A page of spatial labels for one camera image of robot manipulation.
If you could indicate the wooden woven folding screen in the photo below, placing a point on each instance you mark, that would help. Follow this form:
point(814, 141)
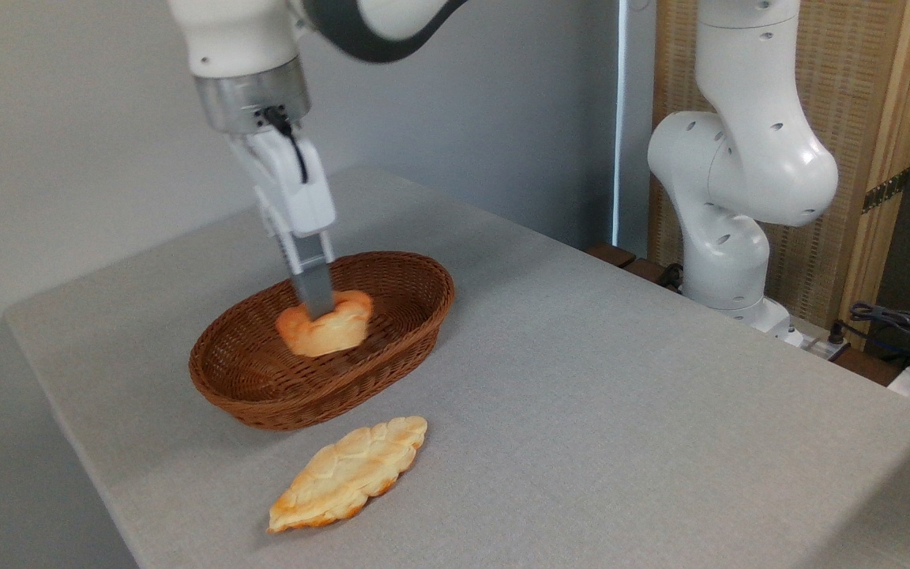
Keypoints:
point(866, 87)

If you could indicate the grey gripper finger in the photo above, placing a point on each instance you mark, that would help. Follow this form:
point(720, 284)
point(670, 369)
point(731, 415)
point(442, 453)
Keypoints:
point(269, 221)
point(311, 276)

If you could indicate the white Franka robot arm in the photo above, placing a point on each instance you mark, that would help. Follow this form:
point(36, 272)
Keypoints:
point(739, 158)

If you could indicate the flat braided bread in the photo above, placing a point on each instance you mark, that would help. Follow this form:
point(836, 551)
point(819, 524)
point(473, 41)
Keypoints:
point(348, 474)

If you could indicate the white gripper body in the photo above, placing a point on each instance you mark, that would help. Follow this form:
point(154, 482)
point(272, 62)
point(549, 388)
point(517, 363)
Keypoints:
point(297, 197)

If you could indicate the white power strip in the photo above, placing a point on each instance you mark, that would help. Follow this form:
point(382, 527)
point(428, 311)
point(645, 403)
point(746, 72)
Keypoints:
point(822, 346)

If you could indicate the round orange bread roll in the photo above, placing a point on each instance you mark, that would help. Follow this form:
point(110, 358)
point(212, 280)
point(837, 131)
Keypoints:
point(336, 332)

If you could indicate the brown wicker basket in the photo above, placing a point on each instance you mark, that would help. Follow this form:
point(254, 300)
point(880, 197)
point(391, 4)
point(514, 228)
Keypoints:
point(344, 371)

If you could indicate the metal screen hinge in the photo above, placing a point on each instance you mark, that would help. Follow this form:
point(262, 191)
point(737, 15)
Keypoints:
point(885, 191)

